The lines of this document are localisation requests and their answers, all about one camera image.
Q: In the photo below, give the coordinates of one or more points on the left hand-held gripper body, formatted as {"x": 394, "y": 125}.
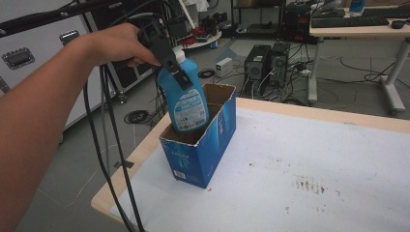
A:
{"x": 159, "y": 45}

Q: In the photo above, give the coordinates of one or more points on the blue detergent bottle white cap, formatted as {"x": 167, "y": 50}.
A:
{"x": 190, "y": 109}

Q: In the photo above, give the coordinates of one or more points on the blue cardboard box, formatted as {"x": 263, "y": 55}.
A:
{"x": 199, "y": 154}

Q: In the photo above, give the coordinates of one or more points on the person's left hand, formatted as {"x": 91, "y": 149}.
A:
{"x": 119, "y": 45}

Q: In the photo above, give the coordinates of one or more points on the small white device box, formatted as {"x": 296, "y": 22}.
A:
{"x": 224, "y": 67}

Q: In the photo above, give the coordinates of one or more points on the round white table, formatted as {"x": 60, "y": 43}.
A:
{"x": 203, "y": 41}

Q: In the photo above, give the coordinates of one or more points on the black computer tower green label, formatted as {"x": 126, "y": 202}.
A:
{"x": 257, "y": 63}

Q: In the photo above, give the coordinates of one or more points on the black metal bar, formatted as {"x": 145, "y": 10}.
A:
{"x": 48, "y": 16}

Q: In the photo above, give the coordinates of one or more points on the white equipment case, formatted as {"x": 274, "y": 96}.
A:
{"x": 38, "y": 45}

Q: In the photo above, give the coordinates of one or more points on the white power strip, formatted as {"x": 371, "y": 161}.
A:
{"x": 304, "y": 73}

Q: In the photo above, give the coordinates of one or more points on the white foam mat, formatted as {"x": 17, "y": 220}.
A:
{"x": 290, "y": 209}

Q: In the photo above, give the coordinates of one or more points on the black keyboard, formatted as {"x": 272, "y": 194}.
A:
{"x": 349, "y": 22}

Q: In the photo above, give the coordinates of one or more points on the light wooden desk white legs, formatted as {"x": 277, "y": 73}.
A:
{"x": 354, "y": 30}

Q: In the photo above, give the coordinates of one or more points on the black computer mouse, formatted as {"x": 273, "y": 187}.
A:
{"x": 398, "y": 24}

